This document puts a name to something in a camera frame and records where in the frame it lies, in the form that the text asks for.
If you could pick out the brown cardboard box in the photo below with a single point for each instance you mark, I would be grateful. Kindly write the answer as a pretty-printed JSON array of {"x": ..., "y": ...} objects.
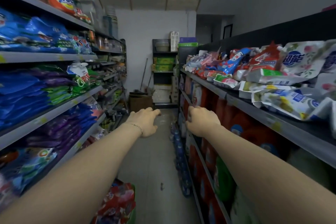
[{"x": 140, "y": 103}]

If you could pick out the blue flat box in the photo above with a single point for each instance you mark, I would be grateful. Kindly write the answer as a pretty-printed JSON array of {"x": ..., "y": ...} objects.
[{"x": 188, "y": 40}]

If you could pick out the stack of white boxes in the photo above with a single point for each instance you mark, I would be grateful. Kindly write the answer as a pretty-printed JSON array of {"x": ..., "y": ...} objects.
[{"x": 162, "y": 94}]

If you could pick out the stack of blue bags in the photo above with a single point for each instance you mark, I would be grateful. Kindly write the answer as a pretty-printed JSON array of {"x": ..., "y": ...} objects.
[
  {"x": 21, "y": 100},
  {"x": 39, "y": 34}
]

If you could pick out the white red green bag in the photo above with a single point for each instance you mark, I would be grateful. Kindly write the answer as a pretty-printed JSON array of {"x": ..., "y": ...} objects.
[{"x": 78, "y": 74}]

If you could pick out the white tall carton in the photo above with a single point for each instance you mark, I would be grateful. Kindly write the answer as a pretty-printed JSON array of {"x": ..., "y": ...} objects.
[{"x": 174, "y": 41}]

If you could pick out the dark metal shelf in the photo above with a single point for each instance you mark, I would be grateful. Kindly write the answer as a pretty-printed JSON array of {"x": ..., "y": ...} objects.
[{"x": 262, "y": 32}]

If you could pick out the group of Chaoneng floral pouches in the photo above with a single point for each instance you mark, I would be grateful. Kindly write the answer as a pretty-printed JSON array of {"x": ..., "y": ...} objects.
[{"x": 302, "y": 61}]

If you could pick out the person's left hand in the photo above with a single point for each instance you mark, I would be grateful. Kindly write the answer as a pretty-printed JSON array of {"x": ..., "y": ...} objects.
[{"x": 145, "y": 122}]

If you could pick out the stack of green bags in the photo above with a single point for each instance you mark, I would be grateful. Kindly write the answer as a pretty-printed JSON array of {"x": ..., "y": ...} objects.
[{"x": 57, "y": 95}]

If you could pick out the grey plastic basin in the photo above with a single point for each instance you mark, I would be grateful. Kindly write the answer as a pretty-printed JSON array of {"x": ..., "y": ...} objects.
[{"x": 162, "y": 45}]

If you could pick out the person's right forearm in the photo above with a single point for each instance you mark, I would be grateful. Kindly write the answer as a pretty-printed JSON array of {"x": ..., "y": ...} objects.
[{"x": 262, "y": 176}]

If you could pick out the clear plastic containers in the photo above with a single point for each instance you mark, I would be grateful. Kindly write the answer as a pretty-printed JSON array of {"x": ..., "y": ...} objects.
[{"x": 97, "y": 13}]

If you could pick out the person's left forearm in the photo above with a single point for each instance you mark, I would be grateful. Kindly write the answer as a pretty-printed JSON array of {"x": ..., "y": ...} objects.
[{"x": 78, "y": 174}]

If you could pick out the stack of purple bags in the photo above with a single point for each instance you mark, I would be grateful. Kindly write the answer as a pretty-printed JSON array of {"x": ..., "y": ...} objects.
[{"x": 60, "y": 132}]

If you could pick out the grey wall shelving unit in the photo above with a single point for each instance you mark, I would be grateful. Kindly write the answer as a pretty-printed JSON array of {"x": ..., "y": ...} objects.
[{"x": 39, "y": 57}]

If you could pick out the row of blue floor bottles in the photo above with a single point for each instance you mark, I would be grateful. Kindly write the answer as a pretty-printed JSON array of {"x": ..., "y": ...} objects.
[{"x": 179, "y": 153}]

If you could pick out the red small bag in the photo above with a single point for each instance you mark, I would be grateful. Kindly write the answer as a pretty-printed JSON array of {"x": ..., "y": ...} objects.
[{"x": 82, "y": 15}]

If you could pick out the green and white tissue pack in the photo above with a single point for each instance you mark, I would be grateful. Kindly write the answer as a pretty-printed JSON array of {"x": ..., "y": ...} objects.
[{"x": 164, "y": 60}]

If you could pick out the person's right hand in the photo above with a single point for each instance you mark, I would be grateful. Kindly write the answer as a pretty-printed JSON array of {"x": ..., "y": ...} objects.
[{"x": 202, "y": 121}]

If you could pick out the blue white bags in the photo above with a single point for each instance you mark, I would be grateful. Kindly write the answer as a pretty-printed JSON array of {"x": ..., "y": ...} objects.
[{"x": 29, "y": 163}]

